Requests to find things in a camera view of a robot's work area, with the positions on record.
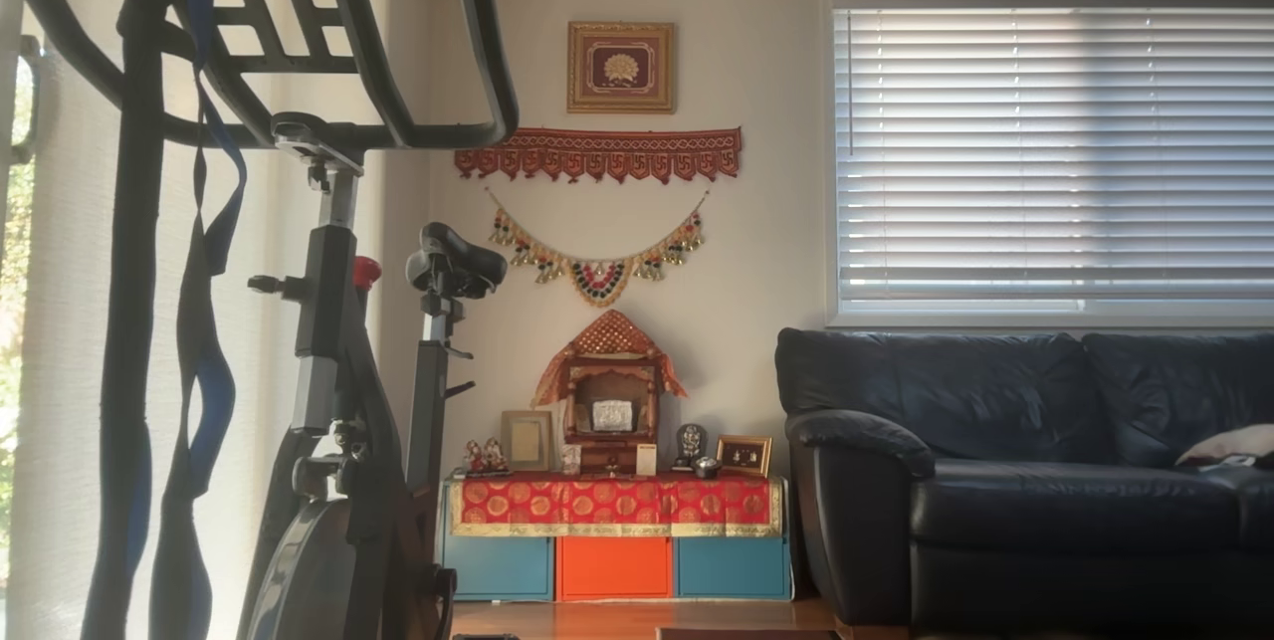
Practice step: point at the red embroidered wall hanging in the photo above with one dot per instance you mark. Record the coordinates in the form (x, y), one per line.
(597, 152)

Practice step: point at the gold framed wall picture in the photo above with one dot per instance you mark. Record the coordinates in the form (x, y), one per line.
(621, 68)

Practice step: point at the small white card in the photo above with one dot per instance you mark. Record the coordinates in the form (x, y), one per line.
(646, 460)

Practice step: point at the small gold picture frame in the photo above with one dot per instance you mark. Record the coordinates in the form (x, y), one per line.
(743, 456)

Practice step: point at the pale cushion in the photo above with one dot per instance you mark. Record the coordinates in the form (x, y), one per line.
(1234, 443)

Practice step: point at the black leather sofa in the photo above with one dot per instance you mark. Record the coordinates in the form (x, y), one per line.
(995, 511)

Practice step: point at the white window blinds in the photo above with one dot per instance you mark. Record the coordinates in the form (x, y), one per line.
(1045, 152)

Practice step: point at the sheer white curtain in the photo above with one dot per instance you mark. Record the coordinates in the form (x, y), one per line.
(60, 371)

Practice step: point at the pale standing picture frame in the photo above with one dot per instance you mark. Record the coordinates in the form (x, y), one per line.
(526, 441)

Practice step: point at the small colourful figurines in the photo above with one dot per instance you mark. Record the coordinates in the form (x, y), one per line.
(486, 458)

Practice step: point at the dark idol statue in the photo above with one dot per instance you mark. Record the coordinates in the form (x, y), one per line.
(690, 443)

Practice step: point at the beaded wall garland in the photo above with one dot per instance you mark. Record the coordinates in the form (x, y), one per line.
(597, 280)

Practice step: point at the black exercise bike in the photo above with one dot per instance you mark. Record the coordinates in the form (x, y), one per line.
(323, 321)

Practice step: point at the wooden shrine with red canopy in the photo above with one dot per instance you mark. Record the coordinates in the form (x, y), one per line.
(609, 391)

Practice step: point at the red gold patterned cloth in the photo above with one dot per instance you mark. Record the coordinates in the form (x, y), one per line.
(617, 503)

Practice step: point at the small black bowl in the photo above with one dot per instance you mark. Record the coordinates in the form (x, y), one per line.
(707, 468)

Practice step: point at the small glass ornament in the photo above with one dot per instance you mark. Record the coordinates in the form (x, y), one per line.
(570, 461)

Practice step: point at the blue and orange cabinet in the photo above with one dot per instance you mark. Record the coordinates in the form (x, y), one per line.
(614, 568)

